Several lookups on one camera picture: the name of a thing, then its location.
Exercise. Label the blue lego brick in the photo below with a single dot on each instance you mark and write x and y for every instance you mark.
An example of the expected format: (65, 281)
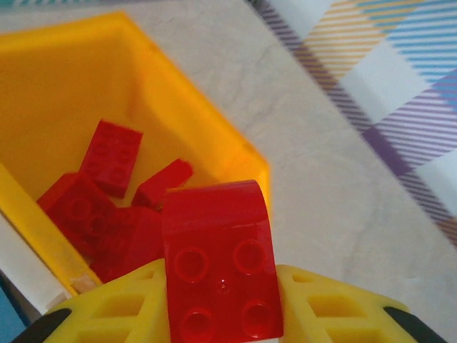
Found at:
(10, 314)

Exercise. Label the red curved lego brick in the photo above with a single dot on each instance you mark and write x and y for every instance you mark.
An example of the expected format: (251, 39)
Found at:
(221, 232)

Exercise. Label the white plastic bin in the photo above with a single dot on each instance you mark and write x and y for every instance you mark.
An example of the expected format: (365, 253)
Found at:
(21, 261)

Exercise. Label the yellow plastic bin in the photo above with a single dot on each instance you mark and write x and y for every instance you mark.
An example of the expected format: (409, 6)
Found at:
(53, 89)

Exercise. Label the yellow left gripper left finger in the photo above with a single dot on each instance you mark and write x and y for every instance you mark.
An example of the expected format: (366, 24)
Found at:
(153, 303)

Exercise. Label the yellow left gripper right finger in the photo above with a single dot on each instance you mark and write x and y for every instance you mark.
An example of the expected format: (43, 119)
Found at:
(296, 321)

